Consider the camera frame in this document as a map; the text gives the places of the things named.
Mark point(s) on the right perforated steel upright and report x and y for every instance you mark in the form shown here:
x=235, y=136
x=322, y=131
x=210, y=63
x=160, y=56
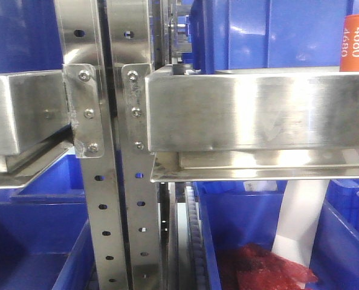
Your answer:
x=132, y=60

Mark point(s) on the steel shelf rail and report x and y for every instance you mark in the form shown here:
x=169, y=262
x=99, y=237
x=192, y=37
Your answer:
x=34, y=125
x=278, y=123

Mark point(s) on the blue bin with red bag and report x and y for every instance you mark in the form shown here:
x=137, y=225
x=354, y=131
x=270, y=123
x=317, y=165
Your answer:
x=234, y=213

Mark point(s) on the red plastic bag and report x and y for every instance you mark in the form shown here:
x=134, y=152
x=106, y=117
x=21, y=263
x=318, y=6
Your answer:
x=254, y=267

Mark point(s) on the right steel shelf rail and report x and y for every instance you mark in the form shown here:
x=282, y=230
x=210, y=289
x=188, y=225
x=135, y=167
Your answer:
x=278, y=123

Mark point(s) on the orange cylindrical capacitor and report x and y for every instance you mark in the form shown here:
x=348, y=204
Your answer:
x=349, y=61

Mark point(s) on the blue bin lower left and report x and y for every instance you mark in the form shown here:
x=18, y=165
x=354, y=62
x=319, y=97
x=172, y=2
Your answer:
x=45, y=239

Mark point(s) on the blue bin upper right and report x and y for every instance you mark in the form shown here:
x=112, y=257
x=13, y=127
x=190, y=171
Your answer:
x=266, y=34

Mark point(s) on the left steel shelf rail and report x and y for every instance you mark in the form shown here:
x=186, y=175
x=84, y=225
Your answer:
x=34, y=125

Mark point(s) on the blue bin lower right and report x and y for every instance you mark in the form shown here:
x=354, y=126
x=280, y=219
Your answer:
x=335, y=257

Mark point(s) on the perforated steel upright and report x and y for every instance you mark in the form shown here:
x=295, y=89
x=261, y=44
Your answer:
x=81, y=29
x=132, y=60

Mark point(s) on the left perforated steel upright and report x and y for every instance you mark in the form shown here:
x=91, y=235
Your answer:
x=81, y=29

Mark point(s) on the blue bin upper left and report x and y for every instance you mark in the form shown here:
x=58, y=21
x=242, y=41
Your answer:
x=29, y=37

